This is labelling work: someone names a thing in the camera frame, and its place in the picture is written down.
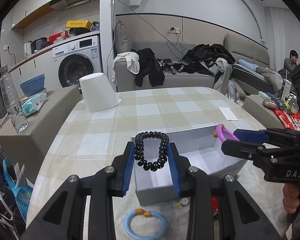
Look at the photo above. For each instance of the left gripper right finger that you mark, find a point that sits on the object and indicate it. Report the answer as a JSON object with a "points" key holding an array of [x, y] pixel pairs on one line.
{"points": [[239, 215]]}

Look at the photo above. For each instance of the pile of dark clothes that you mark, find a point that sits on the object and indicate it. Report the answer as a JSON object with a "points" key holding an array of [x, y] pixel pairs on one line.
{"points": [[207, 59]]}

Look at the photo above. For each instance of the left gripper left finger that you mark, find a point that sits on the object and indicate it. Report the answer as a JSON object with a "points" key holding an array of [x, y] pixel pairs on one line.
{"points": [[62, 217]]}

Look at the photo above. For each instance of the checked tablecloth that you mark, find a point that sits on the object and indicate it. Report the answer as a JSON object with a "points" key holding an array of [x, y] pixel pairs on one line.
{"points": [[88, 142]]}

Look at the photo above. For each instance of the blue shopping bag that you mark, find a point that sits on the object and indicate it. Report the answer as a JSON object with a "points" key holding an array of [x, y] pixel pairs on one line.
{"points": [[20, 186]]}

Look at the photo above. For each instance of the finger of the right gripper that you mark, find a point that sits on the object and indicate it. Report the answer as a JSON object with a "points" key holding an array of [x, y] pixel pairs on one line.
{"points": [[245, 150], [255, 134]]}

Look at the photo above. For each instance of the white washing machine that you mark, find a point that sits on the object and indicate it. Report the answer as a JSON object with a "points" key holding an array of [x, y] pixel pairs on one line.
{"points": [[76, 59]]}

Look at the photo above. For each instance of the clear plastic water bottle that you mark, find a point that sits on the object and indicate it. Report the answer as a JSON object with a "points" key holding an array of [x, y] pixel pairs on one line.
{"points": [[11, 100]]}

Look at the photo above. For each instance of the seated person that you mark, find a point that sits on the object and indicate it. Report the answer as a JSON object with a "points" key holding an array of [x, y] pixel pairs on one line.
{"points": [[289, 64]]}

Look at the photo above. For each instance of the right hand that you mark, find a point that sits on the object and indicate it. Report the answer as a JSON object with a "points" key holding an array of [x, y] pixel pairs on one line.
{"points": [[291, 197]]}

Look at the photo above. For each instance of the wet wipes pack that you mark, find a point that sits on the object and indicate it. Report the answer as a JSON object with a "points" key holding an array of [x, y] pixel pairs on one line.
{"points": [[34, 104]]}

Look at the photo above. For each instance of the yellow box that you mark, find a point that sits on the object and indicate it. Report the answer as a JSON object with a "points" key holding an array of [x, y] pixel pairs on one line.
{"points": [[78, 24]]}

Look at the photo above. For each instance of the wall socket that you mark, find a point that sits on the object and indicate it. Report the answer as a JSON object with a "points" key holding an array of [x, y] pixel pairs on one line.
{"points": [[174, 30]]}

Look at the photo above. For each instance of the black jacket on sofa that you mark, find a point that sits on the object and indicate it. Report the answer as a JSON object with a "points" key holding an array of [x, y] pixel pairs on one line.
{"points": [[149, 65]]}

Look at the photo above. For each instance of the grey sofa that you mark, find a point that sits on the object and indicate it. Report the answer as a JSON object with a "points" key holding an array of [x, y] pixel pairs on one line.
{"points": [[125, 80]]}

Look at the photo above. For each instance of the blue plastic basin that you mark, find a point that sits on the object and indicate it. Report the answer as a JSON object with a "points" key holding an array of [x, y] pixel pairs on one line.
{"points": [[33, 86]]}

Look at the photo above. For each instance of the red packet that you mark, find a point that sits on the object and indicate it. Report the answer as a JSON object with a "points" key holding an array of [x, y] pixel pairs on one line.
{"points": [[289, 120]]}

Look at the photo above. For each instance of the white kettle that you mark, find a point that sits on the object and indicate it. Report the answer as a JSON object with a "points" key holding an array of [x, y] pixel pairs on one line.
{"points": [[27, 49]]}

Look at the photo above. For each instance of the grey cushion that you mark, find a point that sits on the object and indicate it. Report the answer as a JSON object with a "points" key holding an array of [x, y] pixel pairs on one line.
{"points": [[123, 42]]}

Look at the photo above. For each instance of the white garment on sofa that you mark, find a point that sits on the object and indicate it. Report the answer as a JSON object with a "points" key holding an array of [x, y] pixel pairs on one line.
{"points": [[132, 64]]}

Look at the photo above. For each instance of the grey low cabinet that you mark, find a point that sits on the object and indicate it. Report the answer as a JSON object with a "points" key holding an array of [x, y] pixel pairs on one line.
{"points": [[29, 147]]}

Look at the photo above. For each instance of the white paper card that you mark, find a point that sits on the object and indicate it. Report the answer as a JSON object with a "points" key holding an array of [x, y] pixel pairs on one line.
{"points": [[228, 114]]}

